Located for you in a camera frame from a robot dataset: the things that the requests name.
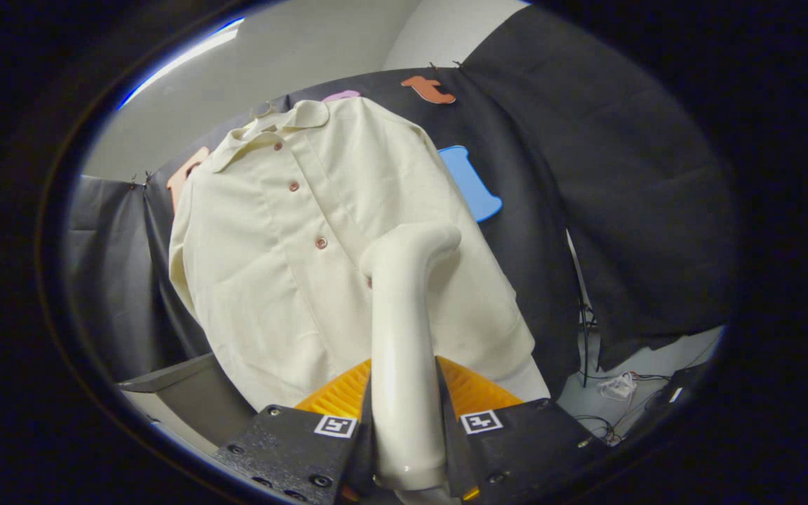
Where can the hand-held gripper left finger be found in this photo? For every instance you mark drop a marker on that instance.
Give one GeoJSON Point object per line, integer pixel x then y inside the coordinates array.
{"type": "Point", "coordinates": [363, 463]}

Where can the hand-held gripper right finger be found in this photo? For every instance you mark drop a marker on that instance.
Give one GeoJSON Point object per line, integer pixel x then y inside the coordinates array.
{"type": "Point", "coordinates": [449, 456]}

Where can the white garment steamer head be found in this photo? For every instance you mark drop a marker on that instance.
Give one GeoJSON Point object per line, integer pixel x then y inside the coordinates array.
{"type": "Point", "coordinates": [404, 365]}

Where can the cream button shirt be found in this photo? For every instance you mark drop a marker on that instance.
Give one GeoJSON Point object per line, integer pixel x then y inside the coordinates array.
{"type": "Point", "coordinates": [257, 266]}

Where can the white clothes hanger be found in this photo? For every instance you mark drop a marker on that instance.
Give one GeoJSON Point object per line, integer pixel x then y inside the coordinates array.
{"type": "Point", "coordinates": [264, 116]}

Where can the small white electronic device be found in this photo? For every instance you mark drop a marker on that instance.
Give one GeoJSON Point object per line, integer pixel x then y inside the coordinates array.
{"type": "Point", "coordinates": [618, 386]}

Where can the grey top cabinet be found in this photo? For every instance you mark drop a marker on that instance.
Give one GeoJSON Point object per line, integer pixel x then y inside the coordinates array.
{"type": "Point", "coordinates": [193, 393]}

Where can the black backdrop cloth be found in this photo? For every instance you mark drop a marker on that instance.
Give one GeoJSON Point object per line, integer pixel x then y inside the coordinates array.
{"type": "Point", "coordinates": [621, 175]}

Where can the black binder clips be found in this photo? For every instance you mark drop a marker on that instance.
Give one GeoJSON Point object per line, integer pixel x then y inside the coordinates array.
{"type": "Point", "coordinates": [142, 180]}
{"type": "Point", "coordinates": [445, 66]}

